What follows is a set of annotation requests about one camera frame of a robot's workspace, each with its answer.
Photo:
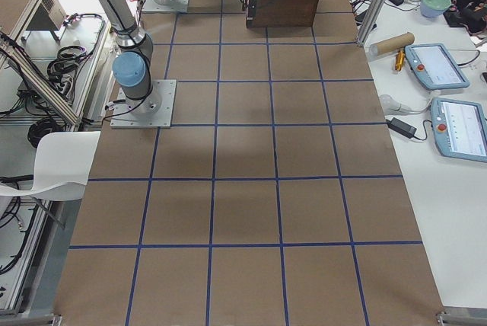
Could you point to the upper teach pendant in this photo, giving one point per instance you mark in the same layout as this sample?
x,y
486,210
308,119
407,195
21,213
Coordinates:
x,y
434,67

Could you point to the black power brick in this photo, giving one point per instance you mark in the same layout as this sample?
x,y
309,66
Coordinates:
x,y
401,127

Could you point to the gold cylindrical tool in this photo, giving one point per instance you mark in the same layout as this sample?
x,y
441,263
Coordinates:
x,y
399,61

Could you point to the green bowl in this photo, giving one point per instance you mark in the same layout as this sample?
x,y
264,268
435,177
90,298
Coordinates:
x,y
434,8

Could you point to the teach pendant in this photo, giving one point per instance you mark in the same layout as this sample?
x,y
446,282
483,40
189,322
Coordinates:
x,y
459,129
434,67

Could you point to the cardboard tube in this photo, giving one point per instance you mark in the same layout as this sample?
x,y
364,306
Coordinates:
x,y
391,44

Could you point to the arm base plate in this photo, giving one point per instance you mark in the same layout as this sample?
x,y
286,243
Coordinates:
x,y
165,6
155,111

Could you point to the brown paper table mat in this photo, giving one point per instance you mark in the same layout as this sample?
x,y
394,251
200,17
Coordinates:
x,y
275,198

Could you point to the white paper sheet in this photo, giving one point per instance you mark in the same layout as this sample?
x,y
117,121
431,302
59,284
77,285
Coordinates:
x,y
62,166

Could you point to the lower teach pendant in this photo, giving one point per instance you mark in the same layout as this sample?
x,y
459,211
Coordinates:
x,y
459,129

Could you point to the white light bulb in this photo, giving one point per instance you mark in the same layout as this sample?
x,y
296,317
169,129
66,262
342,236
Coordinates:
x,y
392,107

